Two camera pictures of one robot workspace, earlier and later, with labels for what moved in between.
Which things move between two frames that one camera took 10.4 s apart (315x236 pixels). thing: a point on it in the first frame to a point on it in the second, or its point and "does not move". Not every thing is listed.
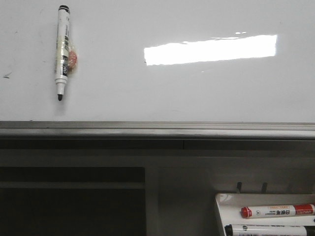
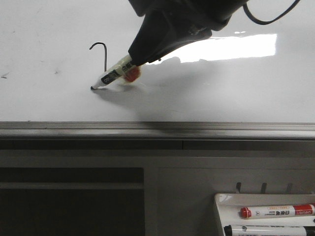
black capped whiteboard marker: x=230 y=230 does not move
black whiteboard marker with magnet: x=66 y=57 to x=126 y=69
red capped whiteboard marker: x=274 y=210 does not move
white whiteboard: x=160 y=61 does not move
